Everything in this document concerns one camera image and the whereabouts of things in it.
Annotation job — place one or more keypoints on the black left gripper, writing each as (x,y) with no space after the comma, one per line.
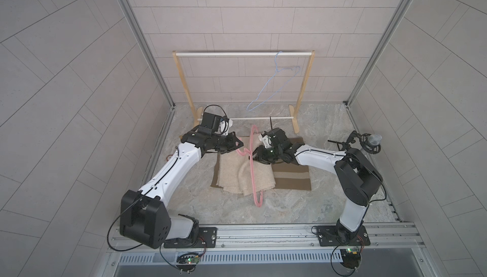
(229,145)

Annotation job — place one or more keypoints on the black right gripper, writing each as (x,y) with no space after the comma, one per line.
(260,154)

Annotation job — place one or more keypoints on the pink plastic hanger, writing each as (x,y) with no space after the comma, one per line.
(258,201)

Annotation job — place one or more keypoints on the brown plaid scarf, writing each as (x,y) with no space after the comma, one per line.
(287,176)

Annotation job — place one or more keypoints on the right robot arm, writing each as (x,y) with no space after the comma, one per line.
(359,179)

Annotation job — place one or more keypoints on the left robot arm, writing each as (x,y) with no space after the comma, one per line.
(143,214)

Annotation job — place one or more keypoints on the white lower rack rod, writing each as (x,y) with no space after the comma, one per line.
(262,118)

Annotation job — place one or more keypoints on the white rack rod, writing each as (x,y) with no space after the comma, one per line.
(262,118)
(243,54)

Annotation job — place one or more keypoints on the white top rack rod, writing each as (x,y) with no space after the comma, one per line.
(243,54)

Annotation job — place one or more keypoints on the left controller board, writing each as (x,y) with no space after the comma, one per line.
(188,260)

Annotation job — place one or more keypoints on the controller board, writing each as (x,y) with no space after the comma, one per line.
(188,260)
(351,258)

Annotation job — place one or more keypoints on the right controller board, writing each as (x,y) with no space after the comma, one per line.
(351,258)

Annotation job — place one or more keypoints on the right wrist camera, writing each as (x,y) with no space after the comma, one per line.
(267,138)

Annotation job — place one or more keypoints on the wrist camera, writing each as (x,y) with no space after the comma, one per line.
(214,124)
(267,138)

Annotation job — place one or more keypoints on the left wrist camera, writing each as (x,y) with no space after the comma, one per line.
(214,124)

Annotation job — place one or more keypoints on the wooden clothes rack frame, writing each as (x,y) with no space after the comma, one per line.
(293,109)

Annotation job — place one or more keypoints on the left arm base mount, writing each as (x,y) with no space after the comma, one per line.
(206,238)

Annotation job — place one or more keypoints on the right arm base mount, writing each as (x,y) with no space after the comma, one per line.
(332,236)

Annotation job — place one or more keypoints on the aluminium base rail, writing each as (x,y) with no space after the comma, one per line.
(279,243)

